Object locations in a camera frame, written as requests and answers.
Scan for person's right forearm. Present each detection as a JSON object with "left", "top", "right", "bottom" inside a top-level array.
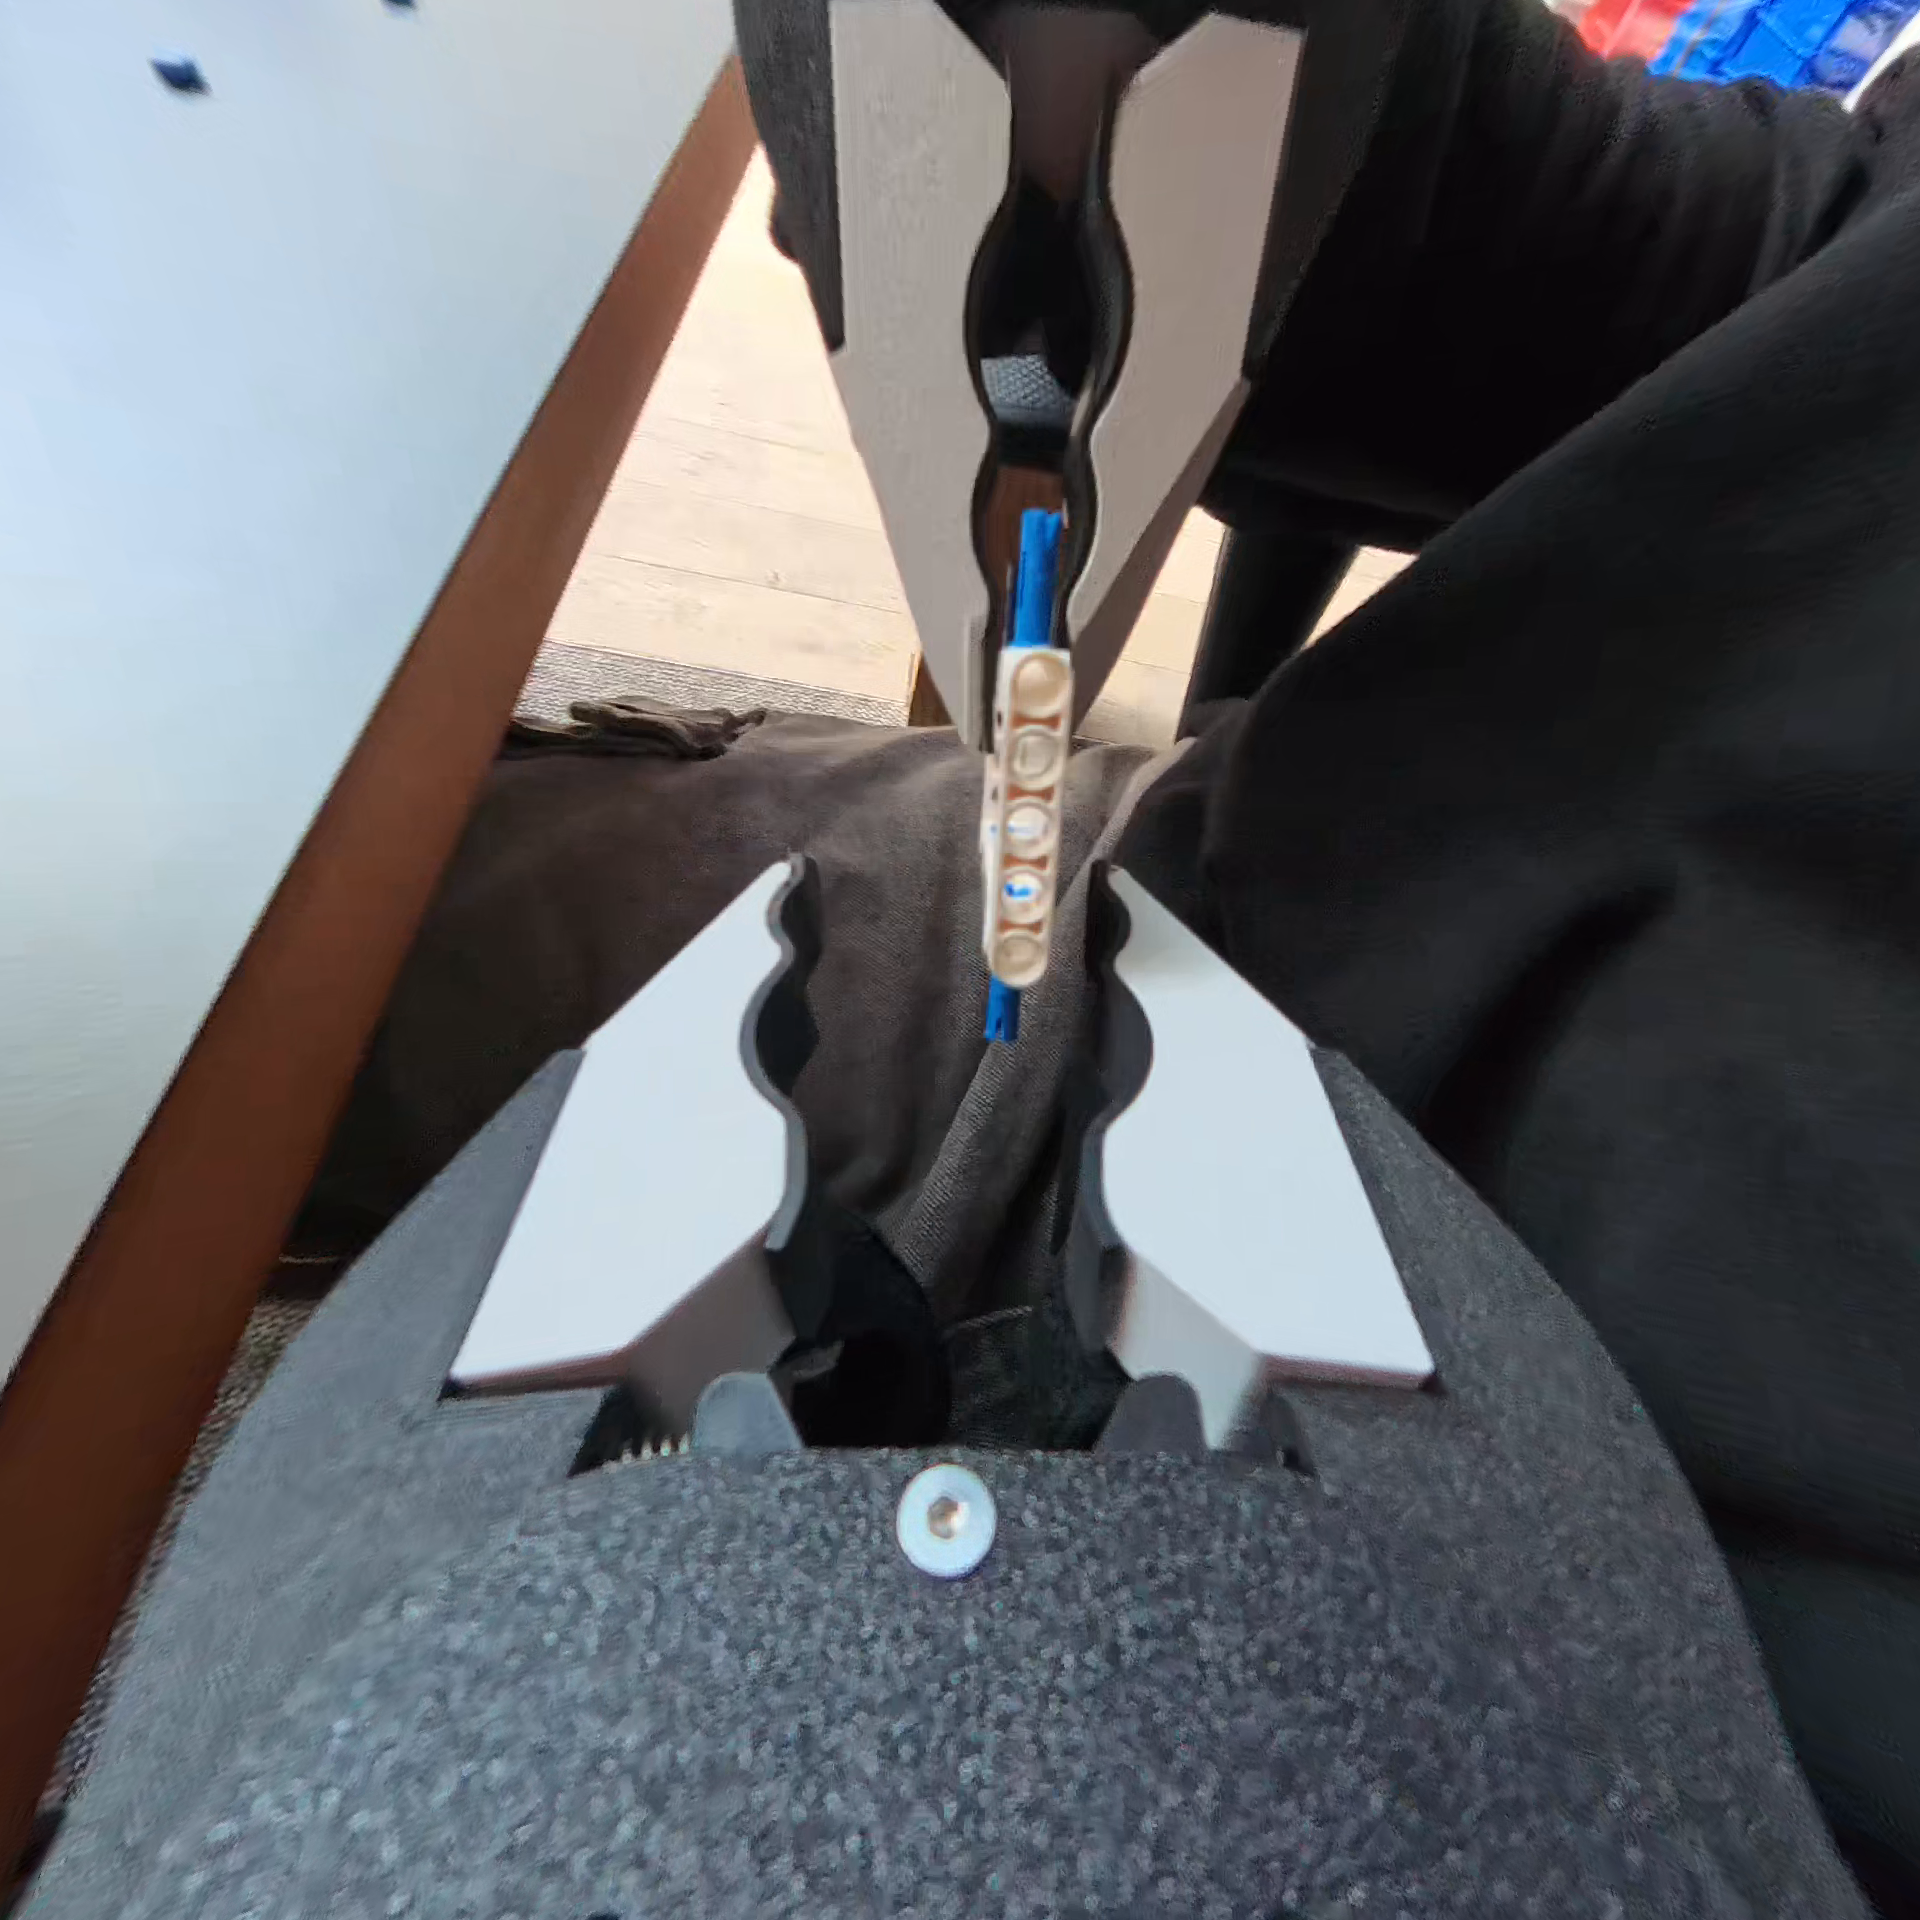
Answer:
[{"left": 1201, "top": 0, "right": 1877, "bottom": 548}]

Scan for dark fabric chair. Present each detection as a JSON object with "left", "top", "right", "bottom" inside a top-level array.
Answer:
[{"left": 731, "top": 0, "right": 1420, "bottom": 740}]

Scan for grey rug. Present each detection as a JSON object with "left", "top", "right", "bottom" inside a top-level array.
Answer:
[{"left": 515, "top": 638, "right": 921, "bottom": 732}]

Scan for person's dark grey trousers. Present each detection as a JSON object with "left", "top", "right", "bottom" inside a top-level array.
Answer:
[{"left": 287, "top": 704, "right": 1203, "bottom": 1449}]

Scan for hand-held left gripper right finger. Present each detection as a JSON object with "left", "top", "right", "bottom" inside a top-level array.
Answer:
[{"left": 1064, "top": 858, "right": 1442, "bottom": 1445}]

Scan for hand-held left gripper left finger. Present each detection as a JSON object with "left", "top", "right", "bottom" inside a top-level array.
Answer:
[{"left": 449, "top": 854, "right": 827, "bottom": 1420}]

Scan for blue storage crate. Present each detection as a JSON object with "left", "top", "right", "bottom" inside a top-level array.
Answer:
[{"left": 1651, "top": 0, "right": 1877, "bottom": 95}]

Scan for blue lego axle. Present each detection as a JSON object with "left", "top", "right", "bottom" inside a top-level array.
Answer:
[{"left": 984, "top": 506, "right": 1073, "bottom": 1044}]

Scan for dark cloth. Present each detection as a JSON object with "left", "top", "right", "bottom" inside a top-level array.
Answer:
[{"left": 507, "top": 698, "right": 770, "bottom": 761}]

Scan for person's black jacket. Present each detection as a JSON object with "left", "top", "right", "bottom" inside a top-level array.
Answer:
[{"left": 1119, "top": 375, "right": 1920, "bottom": 1920}]

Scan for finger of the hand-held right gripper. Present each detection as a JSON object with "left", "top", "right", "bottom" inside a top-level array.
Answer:
[
  {"left": 831, "top": 0, "right": 1052, "bottom": 752},
  {"left": 1049, "top": 15, "right": 1311, "bottom": 721}
]

